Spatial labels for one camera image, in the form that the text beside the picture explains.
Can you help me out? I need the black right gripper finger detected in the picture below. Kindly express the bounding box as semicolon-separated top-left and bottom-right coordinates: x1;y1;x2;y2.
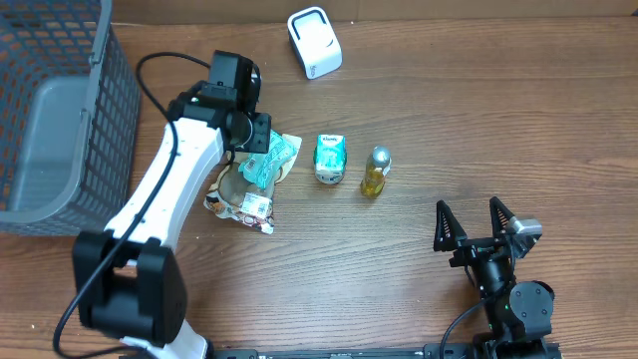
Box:
433;200;468;251
489;196;514;237

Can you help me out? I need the mint green snack packet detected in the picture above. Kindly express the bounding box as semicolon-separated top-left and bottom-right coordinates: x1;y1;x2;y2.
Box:
238;131;298;189

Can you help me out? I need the brown printed snack pouch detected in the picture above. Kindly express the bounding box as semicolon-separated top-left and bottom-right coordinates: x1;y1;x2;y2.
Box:
203;134;302;234

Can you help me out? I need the green white Knorr container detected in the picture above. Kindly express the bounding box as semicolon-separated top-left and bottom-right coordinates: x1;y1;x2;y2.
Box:
313;135;347;184

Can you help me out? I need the yellow liquid bottle grey cap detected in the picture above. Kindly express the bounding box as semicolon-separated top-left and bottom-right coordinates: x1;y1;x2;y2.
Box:
360;146;392;198

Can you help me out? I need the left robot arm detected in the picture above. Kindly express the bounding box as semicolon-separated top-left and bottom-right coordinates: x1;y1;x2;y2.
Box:
52;51;271;358

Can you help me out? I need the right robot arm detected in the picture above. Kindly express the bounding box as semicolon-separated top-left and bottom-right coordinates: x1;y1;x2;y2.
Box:
433;196;561;358

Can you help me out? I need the white barcode scanner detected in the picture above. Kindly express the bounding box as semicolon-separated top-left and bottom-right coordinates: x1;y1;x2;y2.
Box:
287;6;343;80

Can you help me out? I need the dark grey mesh basket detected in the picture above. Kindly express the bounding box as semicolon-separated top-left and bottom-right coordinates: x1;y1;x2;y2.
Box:
1;0;141;235

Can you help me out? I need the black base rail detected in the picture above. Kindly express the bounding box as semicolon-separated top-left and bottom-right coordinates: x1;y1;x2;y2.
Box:
120;343;563;359

